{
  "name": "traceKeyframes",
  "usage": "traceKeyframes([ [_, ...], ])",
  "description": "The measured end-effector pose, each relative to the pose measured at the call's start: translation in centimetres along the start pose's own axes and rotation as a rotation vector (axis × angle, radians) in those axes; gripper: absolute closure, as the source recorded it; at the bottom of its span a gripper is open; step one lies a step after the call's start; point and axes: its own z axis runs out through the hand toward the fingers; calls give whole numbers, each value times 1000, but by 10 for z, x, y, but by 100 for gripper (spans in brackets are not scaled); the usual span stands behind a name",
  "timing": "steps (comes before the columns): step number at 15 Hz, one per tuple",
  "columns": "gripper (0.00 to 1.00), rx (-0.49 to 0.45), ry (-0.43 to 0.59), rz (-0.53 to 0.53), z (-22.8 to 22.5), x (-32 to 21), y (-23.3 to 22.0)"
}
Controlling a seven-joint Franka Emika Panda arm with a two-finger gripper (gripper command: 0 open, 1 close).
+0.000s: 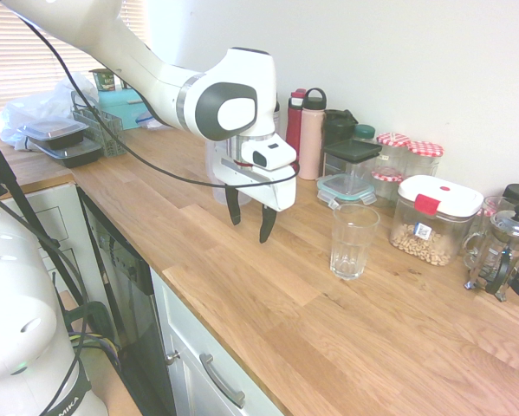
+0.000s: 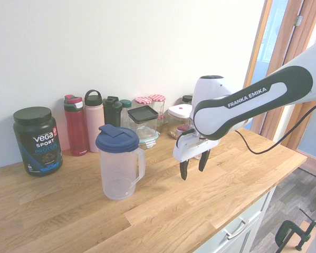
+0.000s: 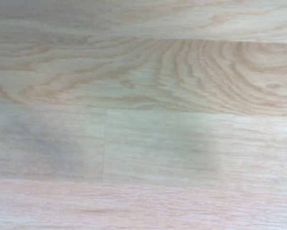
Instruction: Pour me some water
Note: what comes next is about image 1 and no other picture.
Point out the dark green clamp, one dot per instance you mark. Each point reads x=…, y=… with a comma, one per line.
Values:
x=90, y=316

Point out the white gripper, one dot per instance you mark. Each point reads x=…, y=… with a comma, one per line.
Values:
x=267, y=188

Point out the tall jar red checkered lid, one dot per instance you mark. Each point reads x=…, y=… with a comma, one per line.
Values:
x=393, y=145
x=423, y=158

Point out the clear drinking glass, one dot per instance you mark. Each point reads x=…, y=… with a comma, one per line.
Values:
x=354, y=242

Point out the clear zip bag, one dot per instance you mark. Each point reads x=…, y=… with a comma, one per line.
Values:
x=151, y=121

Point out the red water bottle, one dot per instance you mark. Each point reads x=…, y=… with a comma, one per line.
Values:
x=294, y=117

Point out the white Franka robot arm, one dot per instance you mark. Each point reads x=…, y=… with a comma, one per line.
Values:
x=224, y=99

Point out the green paper cup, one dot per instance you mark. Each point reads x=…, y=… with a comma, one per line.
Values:
x=105, y=80

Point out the grey plastic crate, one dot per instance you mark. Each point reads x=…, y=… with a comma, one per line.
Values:
x=112, y=134

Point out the white cabinet drawers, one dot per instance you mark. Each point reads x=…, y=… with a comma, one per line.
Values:
x=190, y=329

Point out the square container with black lid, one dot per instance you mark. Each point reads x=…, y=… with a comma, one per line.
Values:
x=350, y=149

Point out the teal box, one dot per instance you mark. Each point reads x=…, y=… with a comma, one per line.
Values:
x=120, y=108

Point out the clear glass mug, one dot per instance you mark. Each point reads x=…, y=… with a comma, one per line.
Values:
x=475, y=247

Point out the window blinds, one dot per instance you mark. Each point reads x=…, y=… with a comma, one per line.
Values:
x=12, y=65

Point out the silver cabinet knob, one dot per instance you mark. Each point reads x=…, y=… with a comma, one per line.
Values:
x=172, y=357

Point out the black shaker bottle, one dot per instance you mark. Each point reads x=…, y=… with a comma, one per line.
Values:
x=339, y=123

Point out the cereal container with white lid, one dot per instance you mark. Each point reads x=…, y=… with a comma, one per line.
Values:
x=436, y=216

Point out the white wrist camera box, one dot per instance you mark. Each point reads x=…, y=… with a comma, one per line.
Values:
x=273, y=154

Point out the black stand pole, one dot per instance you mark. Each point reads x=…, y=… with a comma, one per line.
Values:
x=8, y=173

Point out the glass container with teal lid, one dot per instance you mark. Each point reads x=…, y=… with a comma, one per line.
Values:
x=343, y=188

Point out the white plastic bag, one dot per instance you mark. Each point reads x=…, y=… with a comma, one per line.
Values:
x=64, y=99

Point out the black meal container clear lid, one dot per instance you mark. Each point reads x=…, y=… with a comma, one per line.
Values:
x=75, y=156
x=53, y=132

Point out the chrome French press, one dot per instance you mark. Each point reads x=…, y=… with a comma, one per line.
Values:
x=512, y=242

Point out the white corner cabinet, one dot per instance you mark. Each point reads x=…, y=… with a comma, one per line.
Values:
x=55, y=203

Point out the small jar red checkered lid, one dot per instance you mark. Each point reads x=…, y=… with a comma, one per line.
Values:
x=387, y=182

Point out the clear bottle with green lid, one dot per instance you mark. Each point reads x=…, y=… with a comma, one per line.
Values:
x=365, y=132

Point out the black dishwasher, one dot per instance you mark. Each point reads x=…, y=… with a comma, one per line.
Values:
x=133, y=303

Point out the clear pitcher with blue lid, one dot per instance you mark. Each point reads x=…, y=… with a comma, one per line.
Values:
x=218, y=197

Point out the pink water bottle black cap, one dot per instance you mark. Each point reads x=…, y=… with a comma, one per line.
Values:
x=310, y=143

